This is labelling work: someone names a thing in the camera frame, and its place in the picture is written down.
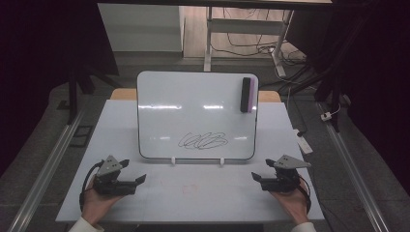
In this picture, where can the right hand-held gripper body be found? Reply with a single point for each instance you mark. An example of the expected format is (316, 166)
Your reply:
(285, 180)

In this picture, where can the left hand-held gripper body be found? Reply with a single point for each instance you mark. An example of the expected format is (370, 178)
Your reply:
(111, 185)

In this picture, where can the black and purple board eraser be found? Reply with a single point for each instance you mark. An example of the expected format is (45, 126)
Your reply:
(247, 95)

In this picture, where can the white dry-erase board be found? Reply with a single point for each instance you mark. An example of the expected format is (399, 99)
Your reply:
(193, 122)

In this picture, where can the person's left hand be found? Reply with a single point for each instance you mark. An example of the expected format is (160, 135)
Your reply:
(95, 204)

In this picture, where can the person's right hand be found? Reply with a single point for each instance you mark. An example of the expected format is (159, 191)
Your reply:
(296, 204)

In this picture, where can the white board stand clip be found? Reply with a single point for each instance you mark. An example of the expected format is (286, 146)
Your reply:
(222, 160)
(173, 160)

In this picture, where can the white power strip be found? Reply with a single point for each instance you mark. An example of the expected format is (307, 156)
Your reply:
(303, 143)

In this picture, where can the wooden table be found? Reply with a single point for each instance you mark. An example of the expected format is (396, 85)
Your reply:
(124, 94)

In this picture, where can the small white plug adaptor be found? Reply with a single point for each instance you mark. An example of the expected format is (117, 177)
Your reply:
(326, 116)

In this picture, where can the black tripod stand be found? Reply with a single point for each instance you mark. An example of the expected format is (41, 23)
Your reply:
(73, 93)

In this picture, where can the black stand with legs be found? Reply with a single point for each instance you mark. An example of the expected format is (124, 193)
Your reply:
(328, 93)

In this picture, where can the white cabinet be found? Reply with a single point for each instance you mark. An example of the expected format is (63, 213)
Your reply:
(141, 29)

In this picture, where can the aluminium rail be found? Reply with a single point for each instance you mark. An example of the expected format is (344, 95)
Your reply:
(354, 174)
(45, 174)

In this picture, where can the white desk frame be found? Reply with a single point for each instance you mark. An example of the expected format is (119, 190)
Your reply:
(245, 26)

